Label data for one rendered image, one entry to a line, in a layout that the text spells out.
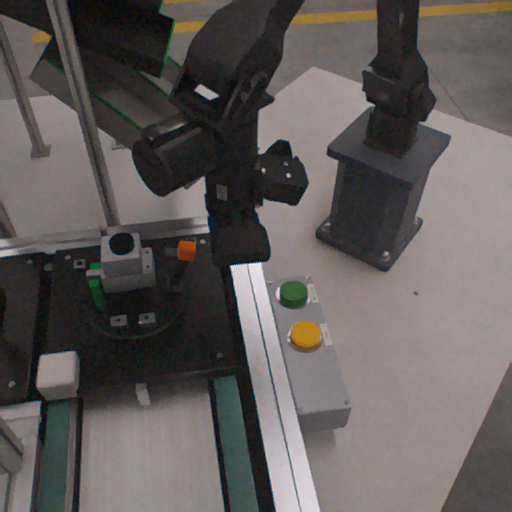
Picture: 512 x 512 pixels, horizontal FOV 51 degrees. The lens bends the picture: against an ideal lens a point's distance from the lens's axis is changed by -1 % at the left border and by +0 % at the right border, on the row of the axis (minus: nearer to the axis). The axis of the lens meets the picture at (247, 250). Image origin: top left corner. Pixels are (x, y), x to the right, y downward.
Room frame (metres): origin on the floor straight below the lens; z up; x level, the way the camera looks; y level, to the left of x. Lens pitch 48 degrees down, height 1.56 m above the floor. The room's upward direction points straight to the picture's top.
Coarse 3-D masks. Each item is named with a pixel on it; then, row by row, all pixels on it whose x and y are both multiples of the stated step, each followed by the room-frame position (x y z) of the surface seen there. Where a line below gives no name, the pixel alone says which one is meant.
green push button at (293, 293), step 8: (280, 288) 0.46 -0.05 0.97; (288, 288) 0.46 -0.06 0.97; (296, 288) 0.46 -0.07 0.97; (304, 288) 0.46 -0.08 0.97; (280, 296) 0.45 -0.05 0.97; (288, 296) 0.45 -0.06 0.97; (296, 296) 0.45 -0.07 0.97; (304, 296) 0.45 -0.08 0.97; (288, 304) 0.44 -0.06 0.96; (296, 304) 0.44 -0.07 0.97
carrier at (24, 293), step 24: (0, 264) 0.51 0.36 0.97; (24, 264) 0.51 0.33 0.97; (24, 288) 0.46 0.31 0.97; (24, 312) 0.42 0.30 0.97; (0, 336) 0.38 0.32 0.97; (24, 336) 0.38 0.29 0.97; (0, 360) 0.35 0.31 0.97; (24, 360) 0.35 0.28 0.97; (0, 384) 0.31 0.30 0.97; (24, 384) 0.31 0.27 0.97
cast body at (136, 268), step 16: (112, 240) 0.44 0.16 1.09; (128, 240) 0.44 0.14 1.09; (112, 256) 0.42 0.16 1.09; (128, 256) 0.42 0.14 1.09; (144, 256) 0.45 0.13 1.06; (96, 272) 0.43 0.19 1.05; (112, 272) 0.41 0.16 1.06; (128, 272) 0.42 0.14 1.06; (144, 272) 0.42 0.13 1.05; (112, 288) 0.41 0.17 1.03; (128, 288) 0.42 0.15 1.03
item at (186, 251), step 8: (168, 248) 0.45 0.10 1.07; (184, 248) 0.44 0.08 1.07; (192, 248) 0.45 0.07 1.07; (168, 256) 0.44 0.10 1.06; (176, 256) 0.44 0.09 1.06; (184, 256) 0.44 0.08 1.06; (192, 256) 0.44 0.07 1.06; (176, 264) 0.45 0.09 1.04; (184, 264) 0.44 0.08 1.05; (176, 272) 0.44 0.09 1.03; (184, 272) 0.44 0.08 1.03; (176, 280) 0.44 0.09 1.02
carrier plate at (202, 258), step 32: (64, 256) 0.52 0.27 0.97; (96, 256) 0.52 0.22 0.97; (160, 256) 0.52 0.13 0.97; (64, 288) 0.46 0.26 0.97; (192, 288) 0.46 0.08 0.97; (64, 320) 0.41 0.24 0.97; (192, 320) 0.41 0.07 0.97; (224, 320) 0.41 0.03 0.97; (96, 352) 0.36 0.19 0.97; (128, 352) 0.36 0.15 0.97; (160, 352) 0.36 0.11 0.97; (192, 352) 0.36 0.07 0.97; (224, 352) 0.36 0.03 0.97; (96, 384) 0.32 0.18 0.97; (128, 384) 0.32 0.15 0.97; (160, 384) 0.32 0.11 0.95
